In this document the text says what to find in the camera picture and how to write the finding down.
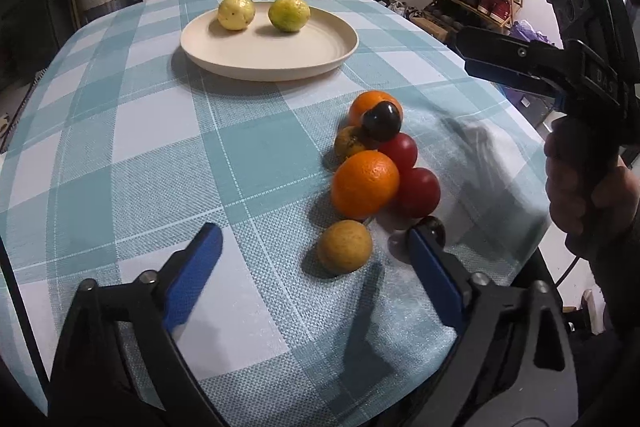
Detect red tomato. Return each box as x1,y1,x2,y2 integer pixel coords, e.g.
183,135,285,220
377,132,419,171
392,167,442,219

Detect tan smooth round fruit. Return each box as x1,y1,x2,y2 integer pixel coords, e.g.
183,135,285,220
317,220,374,276

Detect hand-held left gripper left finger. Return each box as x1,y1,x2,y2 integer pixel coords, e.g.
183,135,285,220
47,222,227,427

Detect patterned floor rug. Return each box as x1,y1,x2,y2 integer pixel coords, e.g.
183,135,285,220
0,74,47,154

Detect greenish yellow lemon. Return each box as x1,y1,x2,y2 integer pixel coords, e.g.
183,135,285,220
268,0,311,33

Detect sneakers on floor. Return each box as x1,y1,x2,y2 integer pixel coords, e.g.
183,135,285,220
371,0,422,20

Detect dark purple plum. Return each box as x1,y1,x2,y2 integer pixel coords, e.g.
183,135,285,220
417,215,447,249
361,101,402,142

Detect cream round plate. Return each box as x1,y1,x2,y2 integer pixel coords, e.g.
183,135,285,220
180,0,360,82

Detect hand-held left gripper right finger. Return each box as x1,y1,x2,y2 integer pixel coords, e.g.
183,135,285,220
406,224,581,427

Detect person's right forearm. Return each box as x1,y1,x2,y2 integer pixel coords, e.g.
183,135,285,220
587,234,640,338

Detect brown spotted round fruit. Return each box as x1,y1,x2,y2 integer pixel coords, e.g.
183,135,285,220
334,125,376,160

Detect purple bag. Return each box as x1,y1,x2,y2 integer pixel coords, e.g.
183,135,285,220
510,20,552,46

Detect orange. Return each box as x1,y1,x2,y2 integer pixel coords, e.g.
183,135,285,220
348,90,404,130
331,150,401,221

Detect black cable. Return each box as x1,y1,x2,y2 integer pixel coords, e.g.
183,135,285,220
554,253,583,285

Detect teal checked tablecloth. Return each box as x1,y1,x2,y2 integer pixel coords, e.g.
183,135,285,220
0,0,556,427

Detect person's right hand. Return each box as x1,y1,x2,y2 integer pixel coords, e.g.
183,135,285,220
543,116,640,264

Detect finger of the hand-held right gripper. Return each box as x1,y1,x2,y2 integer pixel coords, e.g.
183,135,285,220
455,25,568,100

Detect cardboard box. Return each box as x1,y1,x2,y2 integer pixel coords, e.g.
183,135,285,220
410,17,451,44

